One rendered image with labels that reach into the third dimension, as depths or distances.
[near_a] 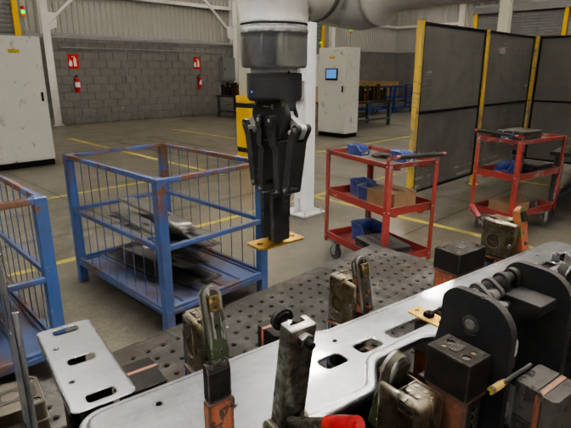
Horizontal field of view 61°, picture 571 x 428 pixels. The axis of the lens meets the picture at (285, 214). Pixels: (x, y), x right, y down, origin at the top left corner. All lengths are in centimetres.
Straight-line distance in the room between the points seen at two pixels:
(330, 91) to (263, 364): 1077
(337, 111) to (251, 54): 1074
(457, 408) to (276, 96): 49
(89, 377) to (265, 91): 55
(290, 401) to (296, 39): 45
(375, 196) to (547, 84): 538
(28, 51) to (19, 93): 66
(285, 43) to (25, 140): 818
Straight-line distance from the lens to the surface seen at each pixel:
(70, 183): 365
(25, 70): 871
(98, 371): 92
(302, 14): 66
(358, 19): 73
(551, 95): 846
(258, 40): 64
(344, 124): 1129
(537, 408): 77
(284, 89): 65
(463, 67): 643
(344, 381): 84
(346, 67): 1123
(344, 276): 110
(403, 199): 346
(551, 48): 849
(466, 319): 76
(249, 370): 86
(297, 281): 190
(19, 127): 869
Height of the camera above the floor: 149
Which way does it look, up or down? 17 degrees down
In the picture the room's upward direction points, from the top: straight up
